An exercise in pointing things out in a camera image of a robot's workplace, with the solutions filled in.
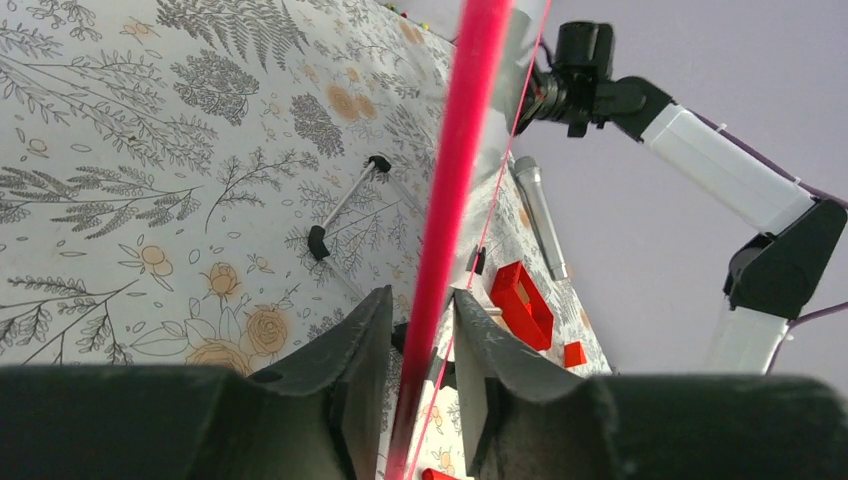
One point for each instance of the pink framed whiteboard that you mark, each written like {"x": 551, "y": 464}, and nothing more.
{"x": 486, "y": 30}

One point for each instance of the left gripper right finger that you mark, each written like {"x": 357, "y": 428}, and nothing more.
{"x": 523, "y": 417}

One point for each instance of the red cap marker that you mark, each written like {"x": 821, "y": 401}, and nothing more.
{"x": 434, "y": 474}

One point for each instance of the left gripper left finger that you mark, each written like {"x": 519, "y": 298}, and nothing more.
{"x": 316, "y": 414}

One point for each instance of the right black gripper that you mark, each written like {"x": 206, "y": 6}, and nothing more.
{"x": 567, "y": 93}

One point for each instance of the silver microphone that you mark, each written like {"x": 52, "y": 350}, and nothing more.
{"x": 528, "y": 176}

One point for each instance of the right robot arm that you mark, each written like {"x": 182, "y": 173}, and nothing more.
{"x": 773, "y": 276}

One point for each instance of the red plastic box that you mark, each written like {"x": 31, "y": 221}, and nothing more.
{"x": 524, "y": 309}

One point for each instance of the red prism block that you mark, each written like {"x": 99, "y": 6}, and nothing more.
{"x": 574, "y": 355}

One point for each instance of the floral patterned mat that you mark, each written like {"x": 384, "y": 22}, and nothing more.
{"x": 209, "y": 183}

